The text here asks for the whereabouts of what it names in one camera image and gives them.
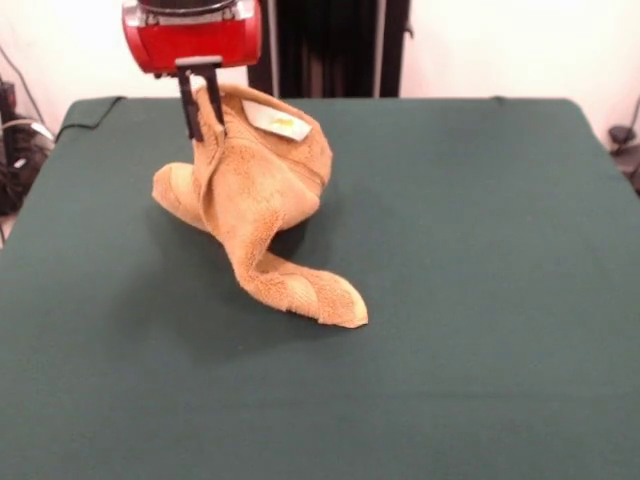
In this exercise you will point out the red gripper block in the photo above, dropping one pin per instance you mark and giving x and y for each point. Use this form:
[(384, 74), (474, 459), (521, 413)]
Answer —
[(195, 42)]

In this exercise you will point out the tan terry towel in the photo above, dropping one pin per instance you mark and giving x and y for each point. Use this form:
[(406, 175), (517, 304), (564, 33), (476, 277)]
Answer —
[(260, 200)]

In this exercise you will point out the dark green table cloth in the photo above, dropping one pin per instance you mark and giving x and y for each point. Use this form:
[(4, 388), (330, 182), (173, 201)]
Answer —
[(400, 350)]

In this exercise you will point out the black pedestal column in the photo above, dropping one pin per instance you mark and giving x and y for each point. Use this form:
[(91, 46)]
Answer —
[(325, 50)]

